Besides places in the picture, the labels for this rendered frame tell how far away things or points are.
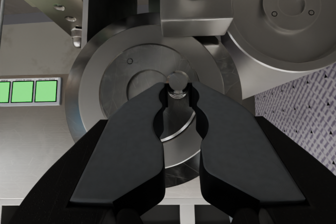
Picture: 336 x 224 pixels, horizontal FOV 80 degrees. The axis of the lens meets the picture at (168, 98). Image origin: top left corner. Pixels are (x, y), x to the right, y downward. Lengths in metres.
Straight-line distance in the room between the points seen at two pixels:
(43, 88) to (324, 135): 0.56
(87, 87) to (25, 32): 2.67
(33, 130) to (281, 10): 0.56
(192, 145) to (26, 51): 2.64
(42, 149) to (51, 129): 0.05
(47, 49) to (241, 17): 2.47
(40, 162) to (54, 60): 1.99
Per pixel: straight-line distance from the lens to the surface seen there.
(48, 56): 2.56
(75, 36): 0.57
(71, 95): 0.19
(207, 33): 0.17
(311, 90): 0.29
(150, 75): 0.15
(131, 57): 0.16
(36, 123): 0.60
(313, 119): 0.28
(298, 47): 0.21
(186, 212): 0.53
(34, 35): 2.75
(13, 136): 0.63
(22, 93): 0.62
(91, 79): 0.17
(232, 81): 0.17
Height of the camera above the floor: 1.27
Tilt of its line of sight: 8 degrees down
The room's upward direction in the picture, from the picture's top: 179 degrees clockwise
